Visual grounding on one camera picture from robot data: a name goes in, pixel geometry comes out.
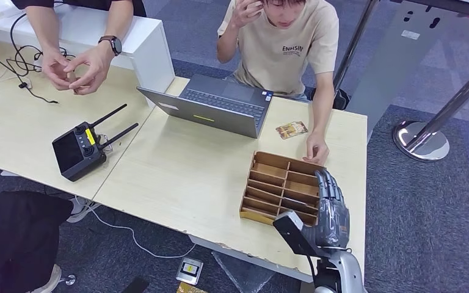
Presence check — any black cable tangle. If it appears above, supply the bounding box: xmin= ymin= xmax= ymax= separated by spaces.
xmin=0 ymin=3 xmax=78 ymax=105

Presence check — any black remote controller with antennas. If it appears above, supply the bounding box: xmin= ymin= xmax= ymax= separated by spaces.
xmin=52 ymin=103 xmax=140 ymax=182

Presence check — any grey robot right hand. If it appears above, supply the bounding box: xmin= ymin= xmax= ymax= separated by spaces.
xmin=301 ymin=168 xmax=351 ymax=250

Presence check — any grey metal board with holes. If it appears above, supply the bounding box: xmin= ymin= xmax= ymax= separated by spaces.
xmin=341 ymin=0 xmax=469 ymax=136

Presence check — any chrome stanchion with black base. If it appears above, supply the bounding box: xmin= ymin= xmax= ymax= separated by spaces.
xmin=331 ymin=0 xmax=379 ymax=110

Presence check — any white cabinet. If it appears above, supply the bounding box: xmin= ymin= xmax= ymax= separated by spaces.
xmin=0 ymin=0 xmax=176 ymax=108

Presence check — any black wristwatch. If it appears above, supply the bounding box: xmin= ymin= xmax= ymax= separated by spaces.
xmin=98 ymin=35 xmax=123 ymax=57

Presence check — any grey laptop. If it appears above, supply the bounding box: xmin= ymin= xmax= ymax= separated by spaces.
xmin=137 ymin=73 xmax=274 ymax=139

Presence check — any plastic wrapped desk foot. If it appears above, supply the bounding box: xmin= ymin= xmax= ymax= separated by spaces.
xmin=212 ymin=251 xmax=276 ymax=293

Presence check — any white shoe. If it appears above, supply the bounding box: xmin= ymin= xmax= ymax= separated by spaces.
xmin=66 ymin=197 xmax=98 ymax=224

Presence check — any person's right hand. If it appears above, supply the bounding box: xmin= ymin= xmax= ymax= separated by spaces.
xmin=230 ymin=0 xmax=264 ymax=30
xmin=41 ymin=48 xmax=73 ymax=90

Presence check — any white desk beam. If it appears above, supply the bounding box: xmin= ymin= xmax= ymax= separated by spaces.
xmin=189 ymin=234 xmax=316 ymax=284

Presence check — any white cable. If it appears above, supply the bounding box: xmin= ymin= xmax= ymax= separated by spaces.
xmin=75 ymin=196 xmax=197 ymax=259

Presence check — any metal floor socket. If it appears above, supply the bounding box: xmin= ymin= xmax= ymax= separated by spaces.
xmin=176 ymin=257 xmax=204 ymax=286

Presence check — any person's left hand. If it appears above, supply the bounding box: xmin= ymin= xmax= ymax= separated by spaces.
xmin=64 ymin=40 xmax=114 ymax=96
xmin=302 ymin=132 xmax=330 ymax=167

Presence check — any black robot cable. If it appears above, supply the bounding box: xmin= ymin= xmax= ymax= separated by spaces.
xmin=305 ymin=255 xmax=318 ymax=284

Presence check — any person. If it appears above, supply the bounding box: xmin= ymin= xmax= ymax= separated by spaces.
xmin=11 ymin=0 xmax=147 ymax=96
xmin=216 ymin=0 xmax=340 ymax=167
xmin=0 ymin=190 xmax=75 ymax=293

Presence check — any wooden card organizer box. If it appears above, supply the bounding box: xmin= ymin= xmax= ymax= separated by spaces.
xmin=239 ymin=150 xmax=325 ymax=227

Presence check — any chrome stanchion with silver base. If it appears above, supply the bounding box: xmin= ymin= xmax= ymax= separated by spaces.
xmin=392 ymin=54 xmax=469 ymax=162

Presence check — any stack of patterned cards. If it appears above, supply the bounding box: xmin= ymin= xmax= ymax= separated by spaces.
xmin=275 ymin=121 xmax=309 ymax=140

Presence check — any yellow patterned object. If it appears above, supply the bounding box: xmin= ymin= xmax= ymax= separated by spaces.
xmin=176 ymin=281 xmax=209 ymax=293

